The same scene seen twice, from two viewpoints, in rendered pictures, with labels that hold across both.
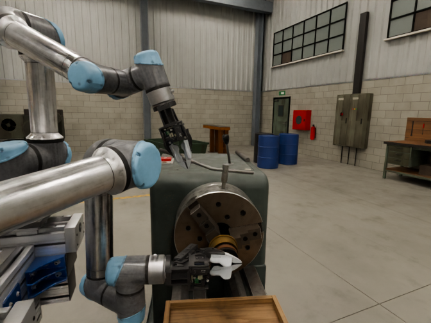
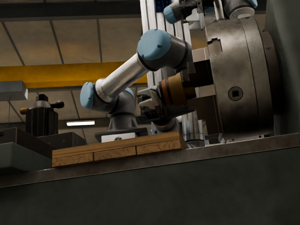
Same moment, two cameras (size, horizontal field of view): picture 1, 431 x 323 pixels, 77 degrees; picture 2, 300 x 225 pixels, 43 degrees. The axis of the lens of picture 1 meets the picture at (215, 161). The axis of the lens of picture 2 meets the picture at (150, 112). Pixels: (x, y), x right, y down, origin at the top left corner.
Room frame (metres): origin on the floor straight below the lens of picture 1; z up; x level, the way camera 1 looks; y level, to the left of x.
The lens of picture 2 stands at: (0.99, -0.97, 0.66)
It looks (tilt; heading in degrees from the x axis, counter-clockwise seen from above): 21 degrees up; 107
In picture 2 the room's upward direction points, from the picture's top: 5 degrees counter-clockwise
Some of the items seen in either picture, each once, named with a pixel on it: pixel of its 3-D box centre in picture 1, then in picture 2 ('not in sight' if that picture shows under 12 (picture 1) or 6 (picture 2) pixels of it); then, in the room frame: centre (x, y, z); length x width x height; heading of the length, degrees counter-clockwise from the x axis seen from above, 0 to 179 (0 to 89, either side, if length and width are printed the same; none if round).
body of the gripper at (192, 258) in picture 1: (188, 269); (155, 109); (0.68, 0.07, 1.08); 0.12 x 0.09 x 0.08; 96
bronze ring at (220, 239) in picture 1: (223, 250); (177, 90); (0.78, -0.03, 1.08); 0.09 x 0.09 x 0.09; 7
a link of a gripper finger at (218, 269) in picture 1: (226, 272); (148, 102); (0.69, -0.03, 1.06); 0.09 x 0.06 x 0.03; 96
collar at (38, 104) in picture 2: not in sight; (41, 108); (0.32, 0.01, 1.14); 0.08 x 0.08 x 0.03
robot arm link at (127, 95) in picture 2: not in sight; (120, 102); (0.38, 0.53, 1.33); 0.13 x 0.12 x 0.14; 61
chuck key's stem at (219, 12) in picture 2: (224, 180); (220, 18); (0.93, -0.03, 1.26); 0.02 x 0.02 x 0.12
